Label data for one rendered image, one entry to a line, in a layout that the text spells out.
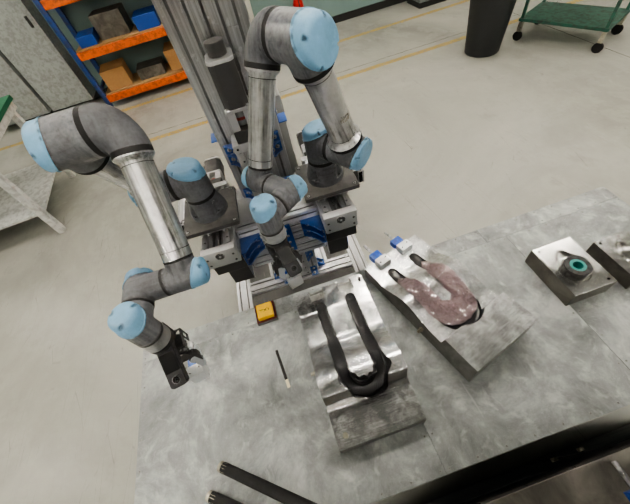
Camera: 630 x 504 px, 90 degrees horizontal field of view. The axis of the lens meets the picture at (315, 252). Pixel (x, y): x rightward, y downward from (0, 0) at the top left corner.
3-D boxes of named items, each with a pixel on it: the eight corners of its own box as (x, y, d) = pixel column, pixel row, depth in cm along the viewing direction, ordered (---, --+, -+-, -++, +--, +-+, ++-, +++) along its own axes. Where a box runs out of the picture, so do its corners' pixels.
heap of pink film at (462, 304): (392, 283, 115) (392, 271, 109) (428, 257, 119) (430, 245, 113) (448, 337, 100) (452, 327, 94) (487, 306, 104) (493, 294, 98)
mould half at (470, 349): (365, 276, 125) (364, 260, 117) (413, 242, 131) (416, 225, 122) (469, 382, 97) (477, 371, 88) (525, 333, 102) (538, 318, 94)
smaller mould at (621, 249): (584, 252, 116) (593, 242, 111) (616, 240, 117) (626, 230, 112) (625, 289, 105) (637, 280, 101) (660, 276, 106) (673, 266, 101)
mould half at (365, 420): (298, 307, 122) (290, 290, 111) (361, 285, 123) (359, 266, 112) (341, 453, 91) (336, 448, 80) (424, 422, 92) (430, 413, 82)
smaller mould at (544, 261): (524, 261, 118) (531, 250, 112) (560, 248, 118) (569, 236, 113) (565, 306, 105) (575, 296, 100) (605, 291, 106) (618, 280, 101)
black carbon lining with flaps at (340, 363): (314, 307, 113) (309, 295, 105) (356, 293, 114) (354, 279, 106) (348, 408, 92) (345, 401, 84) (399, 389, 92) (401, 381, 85)
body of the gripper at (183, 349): (190, 334, 97) (169, 318, 87) (195, 359, 91) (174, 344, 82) (166, 346, 95) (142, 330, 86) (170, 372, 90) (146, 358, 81)
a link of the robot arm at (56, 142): (186, 203, 121) (86, 143, 67) (149, 215, 121) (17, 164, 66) (177, 174, 122) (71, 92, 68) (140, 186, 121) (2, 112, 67)
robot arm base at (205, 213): (192, 203, 133) (180, 185, 125) (226, 192, 133) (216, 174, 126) (192, 228, 124) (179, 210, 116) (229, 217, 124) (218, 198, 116)
